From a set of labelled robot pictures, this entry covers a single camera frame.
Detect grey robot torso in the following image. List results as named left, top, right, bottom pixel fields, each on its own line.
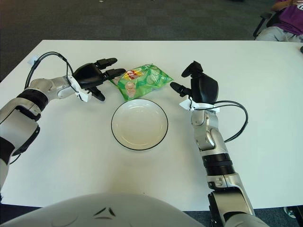
left=0, top=192, right=204, bottom=227

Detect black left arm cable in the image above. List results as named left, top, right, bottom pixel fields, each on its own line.
left=25, top=51, right=78, bottom=92

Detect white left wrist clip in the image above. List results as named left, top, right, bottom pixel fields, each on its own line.
left=71, top=75, right=92, bottom=103

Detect white plate with black rim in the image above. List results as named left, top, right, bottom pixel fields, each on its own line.
left=111, top=98, right=169, bottom=150

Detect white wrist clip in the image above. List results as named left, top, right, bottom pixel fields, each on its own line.
left=71, top=75, right=92, bottom=103
left=179, top=99, right=221, bottom=113

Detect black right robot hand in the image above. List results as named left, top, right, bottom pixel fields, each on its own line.
left=169, top=61, right=219, bottom=105

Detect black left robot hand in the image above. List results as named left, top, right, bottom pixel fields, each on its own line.
left=72, top=57, right=126, bottom=102

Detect black office chair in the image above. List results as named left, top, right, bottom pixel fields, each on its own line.
left=252, top=11, right=280, bottom=38

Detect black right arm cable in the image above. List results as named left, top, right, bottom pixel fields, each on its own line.
left=208, top=101, right=249, bottom=143

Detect grey caster wheel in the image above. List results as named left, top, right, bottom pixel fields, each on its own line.
left=283, top=206, right=296, bottom=217

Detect green chips snack bag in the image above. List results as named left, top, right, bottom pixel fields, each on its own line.
left=110, top=63, right=175, bottom=102

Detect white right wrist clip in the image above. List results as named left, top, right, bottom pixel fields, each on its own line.
left=179, top=99, right=221, bottom=113

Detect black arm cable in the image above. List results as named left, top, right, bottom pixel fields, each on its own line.
left=25, top=51, right=78, bottom=92
left=208, top=101, right=249, bottom=143

